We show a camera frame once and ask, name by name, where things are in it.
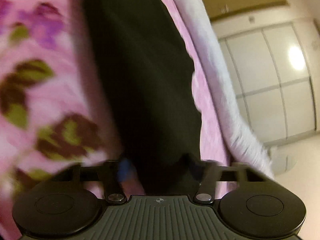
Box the black zip jacket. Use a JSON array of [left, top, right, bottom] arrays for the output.
[[83, 0, 202, 195]]

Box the pink rose bedsheet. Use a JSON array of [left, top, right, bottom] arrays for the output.
[[0, 0, 233, 240]]

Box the white striped duvet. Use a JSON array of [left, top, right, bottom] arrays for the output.
[[174, 0, 274, 178]]

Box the white wardrobe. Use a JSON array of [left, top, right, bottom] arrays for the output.
[[218, 18, 319, 145]]

